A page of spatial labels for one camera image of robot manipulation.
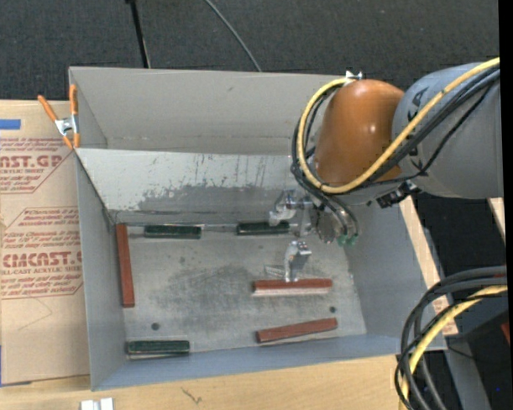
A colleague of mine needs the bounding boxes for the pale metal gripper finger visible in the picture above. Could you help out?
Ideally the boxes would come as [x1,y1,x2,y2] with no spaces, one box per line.
[284,239,315,284]
[267,189,302,227]

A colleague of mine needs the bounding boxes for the red-brown flat block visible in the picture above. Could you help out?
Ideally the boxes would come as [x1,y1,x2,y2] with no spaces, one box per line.
[254,317,339,344]
[251,276,334,298]
[114,222,137,309]

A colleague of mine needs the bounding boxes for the dark green flat block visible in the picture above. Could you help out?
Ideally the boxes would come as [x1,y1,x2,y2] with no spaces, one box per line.
[235,220,292,237]
[126,338,191,358]
[143,222,203,242]

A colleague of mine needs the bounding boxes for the grey metal bin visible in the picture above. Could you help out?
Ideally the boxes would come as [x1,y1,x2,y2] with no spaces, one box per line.
[68,53,451,392]

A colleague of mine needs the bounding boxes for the brown cardboard board, red print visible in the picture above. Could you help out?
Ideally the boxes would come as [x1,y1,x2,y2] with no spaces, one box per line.
[0,95,93,387]

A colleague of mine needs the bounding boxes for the black cylinder on white bracket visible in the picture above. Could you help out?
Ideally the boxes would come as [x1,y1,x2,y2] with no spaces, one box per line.
[374,181,421,210]

